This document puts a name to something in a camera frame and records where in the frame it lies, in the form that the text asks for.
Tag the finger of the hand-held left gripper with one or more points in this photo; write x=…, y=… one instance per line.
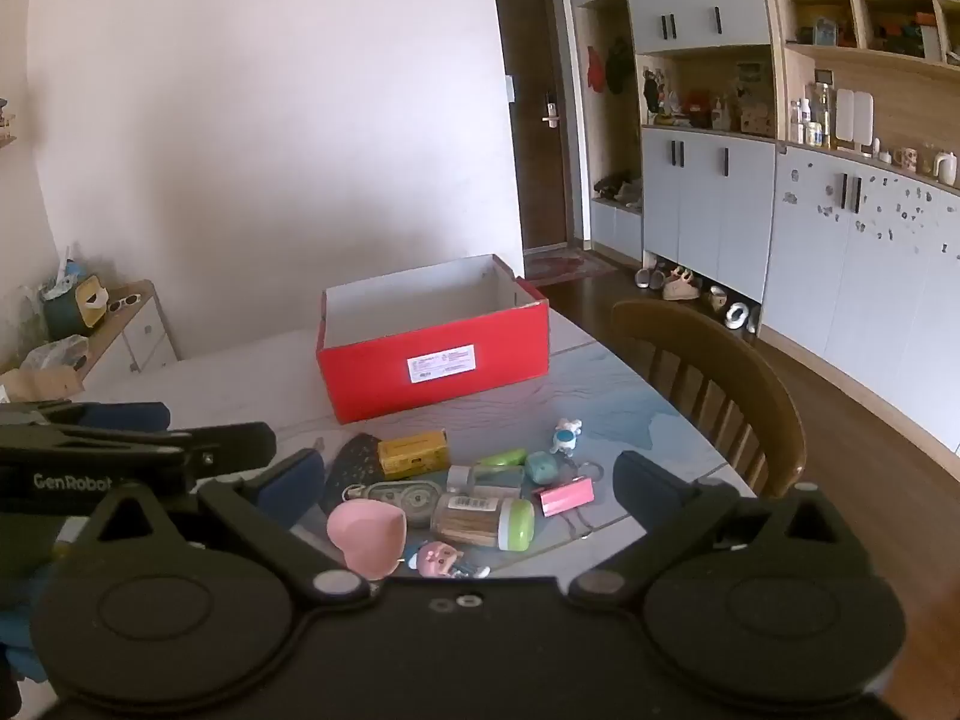
x=225, y=450
x=124, y=417

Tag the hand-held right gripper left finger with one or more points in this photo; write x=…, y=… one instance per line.
x=292, y=480

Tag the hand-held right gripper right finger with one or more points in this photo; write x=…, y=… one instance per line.
x=645, y=484

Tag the pink binder clip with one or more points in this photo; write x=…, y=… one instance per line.
x=566, y=496

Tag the pink heart-shaped dish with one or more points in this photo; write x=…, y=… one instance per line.
x=367, y=532

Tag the small teal case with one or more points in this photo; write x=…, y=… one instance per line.
x=541, y=466

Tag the white green correction tape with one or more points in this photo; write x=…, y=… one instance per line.
x=397, y=499

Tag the small yellow box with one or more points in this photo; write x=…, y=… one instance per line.
x=412, y=454

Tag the red cardboard box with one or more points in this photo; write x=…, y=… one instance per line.
x=375, y=382

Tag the green highlighter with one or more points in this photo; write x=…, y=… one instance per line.
x=501, y=458

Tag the small translucent bottle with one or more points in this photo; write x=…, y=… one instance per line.
x=487, y=478

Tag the green marker pen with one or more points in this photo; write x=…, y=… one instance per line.
x=472, y=521

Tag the small wooden sideboard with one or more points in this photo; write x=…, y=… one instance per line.
x=139, y=334

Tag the brown paper box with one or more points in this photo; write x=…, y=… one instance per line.
x=37, y=384

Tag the clear plastic bag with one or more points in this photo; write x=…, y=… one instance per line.
x=56, y=352

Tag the white sunglasses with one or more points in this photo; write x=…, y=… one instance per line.
x=124, y=303

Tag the green yellow tissue box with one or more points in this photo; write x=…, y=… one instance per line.
x=75, y=304

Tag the wooden chair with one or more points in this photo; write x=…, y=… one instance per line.
x=742, y=390

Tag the person's blue clothing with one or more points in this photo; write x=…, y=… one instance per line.
x=15, y=637

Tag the white black shoes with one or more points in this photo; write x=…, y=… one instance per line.
x=735, y=311

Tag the pink white shoes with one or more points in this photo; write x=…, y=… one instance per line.
x=681, y=286

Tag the grey slippers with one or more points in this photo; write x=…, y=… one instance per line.
x=649, y=279

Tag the patterned doormat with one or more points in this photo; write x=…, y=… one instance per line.
x=566, y=268

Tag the white two-door cabinet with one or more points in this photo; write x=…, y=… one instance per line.
x=697, y=195

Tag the long white stickered cabinet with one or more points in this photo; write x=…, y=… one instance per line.
x=862, y=277

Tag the dark red toy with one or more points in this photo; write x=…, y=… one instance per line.
x=699, y=109

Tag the black plush toy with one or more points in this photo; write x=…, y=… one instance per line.
x=652, y=94

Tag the small white bottle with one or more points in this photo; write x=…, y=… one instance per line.
x=799, y=124

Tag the tall clear bottle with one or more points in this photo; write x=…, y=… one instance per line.
x=823, y=116

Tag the patterned mug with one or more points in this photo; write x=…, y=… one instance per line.
x=906, y=158

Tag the red hanging bag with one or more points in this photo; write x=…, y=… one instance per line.
x=595, y=69

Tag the white flat container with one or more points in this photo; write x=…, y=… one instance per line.
x=864, y=118
x=844, y=116

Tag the dark green hanging bag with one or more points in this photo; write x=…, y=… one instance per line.
x=619, y=66

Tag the white pitcher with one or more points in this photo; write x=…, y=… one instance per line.
x=946, y=169

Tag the brown door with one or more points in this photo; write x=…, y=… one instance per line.
x=529, y=52

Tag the wooden wall shelf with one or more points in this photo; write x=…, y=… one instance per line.
x=900, y=101

